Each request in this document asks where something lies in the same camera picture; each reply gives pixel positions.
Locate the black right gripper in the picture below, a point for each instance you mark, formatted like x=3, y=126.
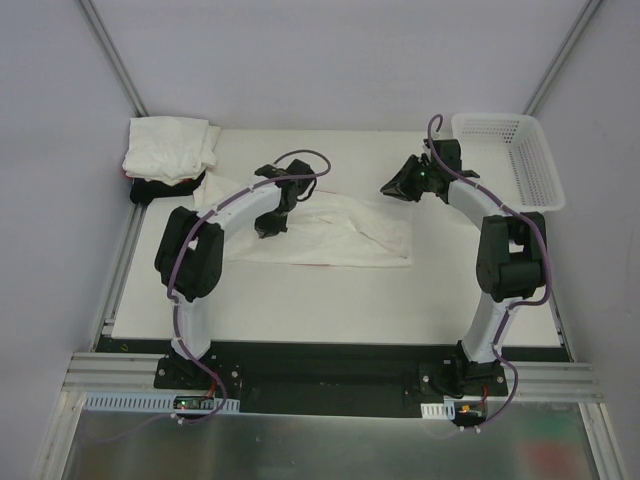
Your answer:
x=413, y=176

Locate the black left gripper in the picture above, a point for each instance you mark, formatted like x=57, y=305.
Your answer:
x=275, y=218

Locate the white t shirt red print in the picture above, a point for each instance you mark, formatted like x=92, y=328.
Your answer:
x=332, y=230

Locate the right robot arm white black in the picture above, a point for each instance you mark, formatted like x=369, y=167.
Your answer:
x=511, y=258

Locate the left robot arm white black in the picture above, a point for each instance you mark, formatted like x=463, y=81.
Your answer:
x=190, y=255

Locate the white plastic basket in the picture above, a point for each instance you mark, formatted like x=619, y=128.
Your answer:
x=510, y=154

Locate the folded white t shirt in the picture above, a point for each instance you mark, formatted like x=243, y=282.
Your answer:
x=170, y=149

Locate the folded black t shirt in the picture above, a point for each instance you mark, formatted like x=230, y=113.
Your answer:
x=143, y=192

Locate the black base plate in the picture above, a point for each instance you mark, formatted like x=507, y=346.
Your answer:
x=453, y=379

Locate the aluminium side rail right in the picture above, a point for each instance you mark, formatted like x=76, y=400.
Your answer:
x=560, y=328

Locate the white slotted cable duct left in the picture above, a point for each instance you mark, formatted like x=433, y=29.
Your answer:
x=158, y=403

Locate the white slotted cable duct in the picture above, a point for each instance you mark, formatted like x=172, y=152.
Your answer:
x=452, y=410
x=158, y=403

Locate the white slotted cable duct right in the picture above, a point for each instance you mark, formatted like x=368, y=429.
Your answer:
x=452, y=410

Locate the aluminium front rail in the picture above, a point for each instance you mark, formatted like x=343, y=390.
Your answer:
x=565, y=382

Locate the aluminium frame post right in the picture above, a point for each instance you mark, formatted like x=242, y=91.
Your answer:
x=545, y=85

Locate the aluminium frame post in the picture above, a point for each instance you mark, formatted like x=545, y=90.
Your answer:
x=98, y=28
x=545, y=85

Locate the aluminium frame post left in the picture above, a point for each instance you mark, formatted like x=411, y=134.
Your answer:
x=98, y=28

